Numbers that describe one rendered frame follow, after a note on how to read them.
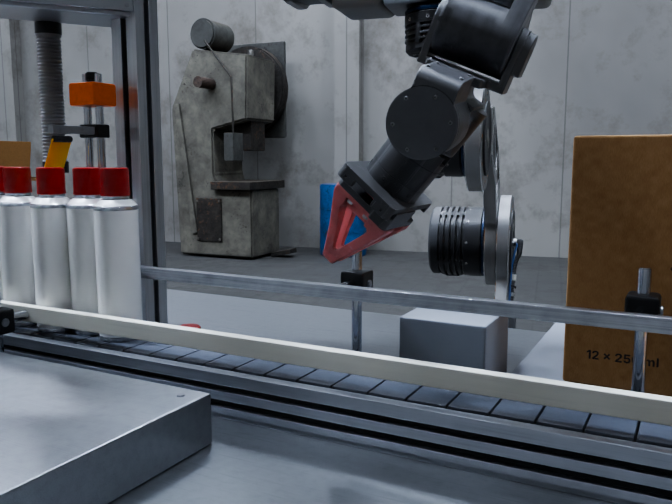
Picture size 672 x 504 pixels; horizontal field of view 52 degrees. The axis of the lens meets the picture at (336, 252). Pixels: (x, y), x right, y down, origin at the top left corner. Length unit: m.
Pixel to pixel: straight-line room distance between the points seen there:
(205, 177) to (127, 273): 6.84
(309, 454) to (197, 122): 7.17
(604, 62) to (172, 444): 7.57
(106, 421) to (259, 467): 0.14
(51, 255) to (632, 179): 0.67
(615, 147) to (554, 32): 7.28
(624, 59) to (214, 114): 4.34
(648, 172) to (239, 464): 0.49
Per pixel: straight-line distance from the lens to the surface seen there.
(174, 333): 0.77
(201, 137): 7.70
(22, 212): 0.96
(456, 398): 0.65
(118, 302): 0.85
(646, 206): 0.77
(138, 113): 1.00
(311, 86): 8.44
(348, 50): 8.16
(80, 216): 0.88
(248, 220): 7.41
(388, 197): 0.62
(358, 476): 0.61
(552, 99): 7.95
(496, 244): 1.70
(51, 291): 0.92
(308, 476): 0.61
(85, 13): 1.02
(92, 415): 0.64
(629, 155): 0.77
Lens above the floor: 1.10
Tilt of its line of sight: 8 degrees down
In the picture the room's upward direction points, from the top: straight up
